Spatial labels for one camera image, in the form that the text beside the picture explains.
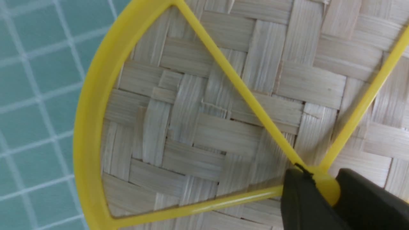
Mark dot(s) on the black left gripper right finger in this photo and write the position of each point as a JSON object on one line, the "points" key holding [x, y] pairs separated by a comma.
{"points": [[363, 205]]}

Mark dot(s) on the green checkered tablecloth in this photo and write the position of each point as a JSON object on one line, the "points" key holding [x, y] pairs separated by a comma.
{"points": [[46, 49]]}

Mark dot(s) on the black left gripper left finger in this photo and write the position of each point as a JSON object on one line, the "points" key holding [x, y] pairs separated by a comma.
{"points": [[302, 205]]}

